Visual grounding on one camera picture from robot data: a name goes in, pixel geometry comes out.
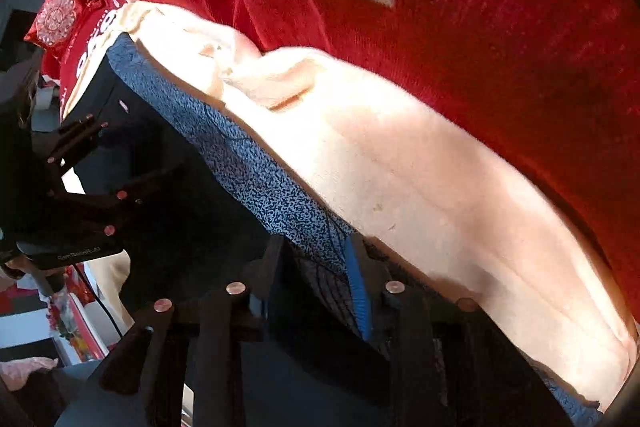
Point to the cream padded mat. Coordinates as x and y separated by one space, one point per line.
400 167

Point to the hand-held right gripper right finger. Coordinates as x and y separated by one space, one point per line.
359 292

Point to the pink cloth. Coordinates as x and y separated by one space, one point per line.
25 369

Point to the red printed blanket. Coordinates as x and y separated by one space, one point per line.
450 32

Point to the red patterned box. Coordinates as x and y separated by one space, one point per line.
75 322

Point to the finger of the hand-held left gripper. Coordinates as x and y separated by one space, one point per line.
100 212
75 139

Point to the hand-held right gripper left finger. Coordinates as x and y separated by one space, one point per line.
222 327

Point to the red embroidered pillow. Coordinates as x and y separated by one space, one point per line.
55 19

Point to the black pants with blue waistband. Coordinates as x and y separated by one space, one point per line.
240 157

